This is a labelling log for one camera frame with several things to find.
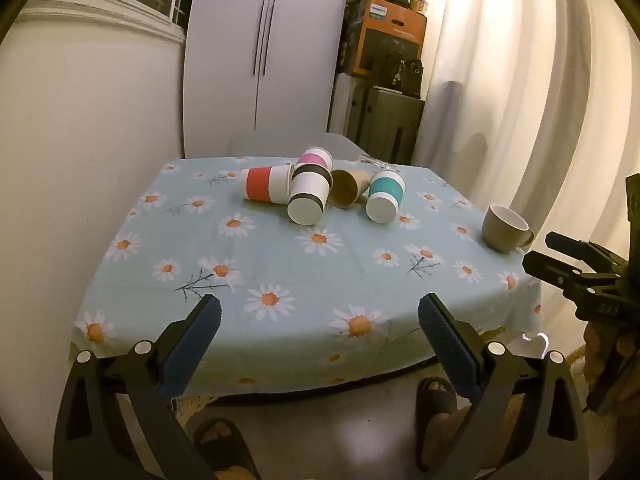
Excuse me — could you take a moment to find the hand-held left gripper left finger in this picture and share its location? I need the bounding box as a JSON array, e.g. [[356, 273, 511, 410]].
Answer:
[[52, 294, 223, 480]]

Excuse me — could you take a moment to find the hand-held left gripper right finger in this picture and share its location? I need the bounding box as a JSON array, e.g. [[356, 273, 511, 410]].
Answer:
[[417, 293, 591, 480]]

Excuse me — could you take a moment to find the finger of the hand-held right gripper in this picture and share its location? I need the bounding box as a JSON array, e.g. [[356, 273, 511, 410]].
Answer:
[[522, 250, 627, 313], [544, 231, 629, 273]]

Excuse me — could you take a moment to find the teal band paper cup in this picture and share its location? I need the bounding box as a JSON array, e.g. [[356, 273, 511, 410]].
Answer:
[[365, 170, 406, 224]]

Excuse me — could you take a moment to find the red band paper cup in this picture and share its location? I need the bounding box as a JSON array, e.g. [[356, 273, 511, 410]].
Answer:
[[240, 163, 296, 204]]

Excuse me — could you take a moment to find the black band paper cup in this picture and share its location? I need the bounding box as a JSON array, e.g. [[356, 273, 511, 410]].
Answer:
[[287, 163, 334, 226]]

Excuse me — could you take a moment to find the plain brown paper cup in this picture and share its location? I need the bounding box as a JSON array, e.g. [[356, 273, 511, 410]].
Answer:
[[327, 169, 372, 209]]

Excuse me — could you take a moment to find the pink band paper cup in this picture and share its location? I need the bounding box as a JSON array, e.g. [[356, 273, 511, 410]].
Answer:
[[296, 146, 334, 173]]

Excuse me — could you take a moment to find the person's right hand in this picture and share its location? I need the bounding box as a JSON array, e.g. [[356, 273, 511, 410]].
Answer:
[[582, 322, 640, 393]]

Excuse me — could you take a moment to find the beige shaggy rug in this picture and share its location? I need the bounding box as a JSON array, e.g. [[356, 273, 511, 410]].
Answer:
[[172, 394, 218, 423]]

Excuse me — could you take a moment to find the person's right foot in sandal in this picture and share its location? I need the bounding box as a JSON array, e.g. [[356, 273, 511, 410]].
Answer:
[[415, 377, 473, 467]]

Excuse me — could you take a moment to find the person's foot in sandal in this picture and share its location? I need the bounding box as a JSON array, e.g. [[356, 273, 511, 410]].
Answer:
[[192, 417, 262, 480], [415, 377, 473, 467]]

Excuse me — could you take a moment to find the beige ceramic mug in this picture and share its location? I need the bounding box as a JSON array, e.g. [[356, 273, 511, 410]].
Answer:
[[481, 203, 535, 254]]

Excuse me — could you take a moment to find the person's left foot in sandal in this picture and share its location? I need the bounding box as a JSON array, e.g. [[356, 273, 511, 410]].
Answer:
[[192, 417, 262, 480]]

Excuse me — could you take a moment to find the blue daisy print tablecloth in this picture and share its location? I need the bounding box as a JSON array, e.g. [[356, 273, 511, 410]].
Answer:
[[70, 156, 543, 397]]

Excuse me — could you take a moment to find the cream curtain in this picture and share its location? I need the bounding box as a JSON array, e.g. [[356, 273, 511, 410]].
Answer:
[[400, 0, 640, 361]]

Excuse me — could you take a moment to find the clear plastic wrapper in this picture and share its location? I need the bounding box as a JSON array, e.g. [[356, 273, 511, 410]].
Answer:
[[357, 153, 402, 171]]

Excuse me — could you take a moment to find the dark cabinet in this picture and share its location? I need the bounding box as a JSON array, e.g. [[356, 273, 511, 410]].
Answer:
[[350, 85, 426, 165]]

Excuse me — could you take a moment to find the grey chair back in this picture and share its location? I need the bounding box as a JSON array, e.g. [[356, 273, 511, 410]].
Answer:
[[227, 132, 363, 161]]

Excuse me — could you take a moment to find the black bag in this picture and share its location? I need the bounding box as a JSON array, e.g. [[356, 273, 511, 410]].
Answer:
[[369, 57, 424, 97]]

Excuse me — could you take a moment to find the orange cardboard box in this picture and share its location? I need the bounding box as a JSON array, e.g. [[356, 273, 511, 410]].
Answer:
[[339, 0, 429, 79]]

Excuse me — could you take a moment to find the white wardrobe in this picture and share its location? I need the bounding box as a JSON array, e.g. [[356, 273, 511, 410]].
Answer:
[[182, 0, 354, 161]]

